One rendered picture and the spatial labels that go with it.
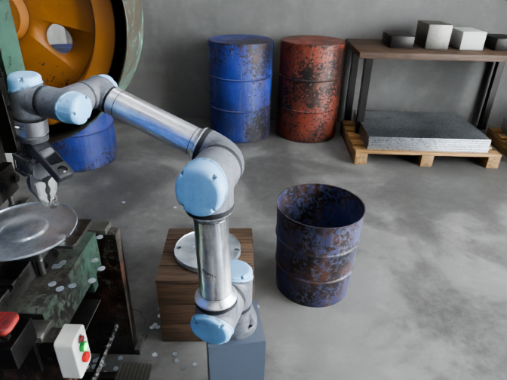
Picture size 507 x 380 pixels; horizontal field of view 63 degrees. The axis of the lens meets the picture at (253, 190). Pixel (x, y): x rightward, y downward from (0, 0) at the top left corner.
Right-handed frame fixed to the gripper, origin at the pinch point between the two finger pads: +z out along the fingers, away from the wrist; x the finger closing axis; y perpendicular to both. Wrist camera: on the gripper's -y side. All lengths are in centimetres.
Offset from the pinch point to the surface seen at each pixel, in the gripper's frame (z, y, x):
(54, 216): 10.8, 6.7, -5.4
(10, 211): 12.3, 20.6, 0.1
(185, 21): 6, 180, -279
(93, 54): -32.3, 16.4, -32.2
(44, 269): 21.9, 0.6, 4.3
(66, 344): 24.0, -24.6, 16.4
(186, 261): 50, -10, -51
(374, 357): 78, -91, -79
